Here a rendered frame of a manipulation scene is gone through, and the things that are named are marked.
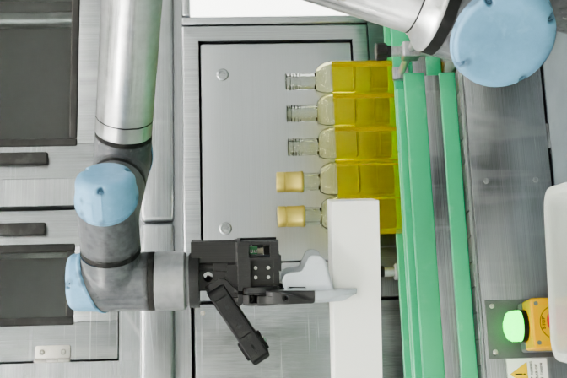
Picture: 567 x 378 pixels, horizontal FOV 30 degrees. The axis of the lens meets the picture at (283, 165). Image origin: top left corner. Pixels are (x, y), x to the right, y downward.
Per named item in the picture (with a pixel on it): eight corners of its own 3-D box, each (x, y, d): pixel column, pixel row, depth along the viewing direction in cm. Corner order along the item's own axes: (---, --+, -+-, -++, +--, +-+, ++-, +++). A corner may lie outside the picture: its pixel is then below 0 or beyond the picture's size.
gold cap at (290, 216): (303, 222, 174) (277, 223, 173) (304, 202, 172) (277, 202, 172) (305, 230, 170) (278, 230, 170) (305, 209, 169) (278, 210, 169)
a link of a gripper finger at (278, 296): (312, 292, 130) (243, 291, 132) (312, 305, 130) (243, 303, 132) (320, 287, 135) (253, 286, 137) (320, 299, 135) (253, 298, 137)
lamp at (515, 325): (519, 311, 152) (499, 312, 152) (527, 307, 148) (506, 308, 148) (522, 342, 151) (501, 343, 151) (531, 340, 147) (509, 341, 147)
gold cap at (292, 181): (303, 167, 172) (276, 167, 172) (304, 186, 171) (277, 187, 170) (301, 176, 175) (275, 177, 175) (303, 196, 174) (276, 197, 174)
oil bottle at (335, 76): (435, 69, 182) (311, 71, 181) (441, 57, 177) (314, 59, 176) (438, 100, 181) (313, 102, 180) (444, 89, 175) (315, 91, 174)
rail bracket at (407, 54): (441, 65, 175) (366, 67, 174) (462, 26, 159) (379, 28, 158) (442, 83, 174) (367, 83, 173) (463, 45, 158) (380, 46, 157)
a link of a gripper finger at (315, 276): (352, 256, 130) (279, 255, 132) (353, 304, 130) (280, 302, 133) (356, 253, 133) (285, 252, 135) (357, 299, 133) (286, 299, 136)
